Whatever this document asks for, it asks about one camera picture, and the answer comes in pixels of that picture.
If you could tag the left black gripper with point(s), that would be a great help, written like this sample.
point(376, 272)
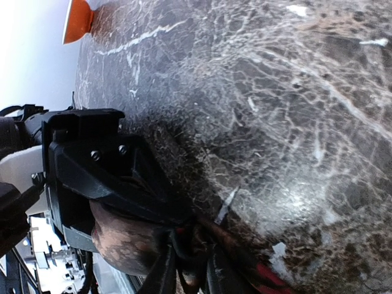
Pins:
point(84, 159)

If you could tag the white orange bowl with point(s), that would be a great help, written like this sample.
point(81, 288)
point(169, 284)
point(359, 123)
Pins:
point(78, 21)

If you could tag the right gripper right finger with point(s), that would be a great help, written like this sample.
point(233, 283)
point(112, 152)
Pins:
point(221, 277)

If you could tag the white cable duct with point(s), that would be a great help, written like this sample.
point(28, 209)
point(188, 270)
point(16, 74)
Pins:
point(60, 269)

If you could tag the brown red floral tie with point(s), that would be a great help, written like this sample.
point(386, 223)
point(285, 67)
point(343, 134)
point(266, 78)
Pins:
point(132, 245)

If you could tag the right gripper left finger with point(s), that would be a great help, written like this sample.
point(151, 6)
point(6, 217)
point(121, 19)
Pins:
point(162, 277)

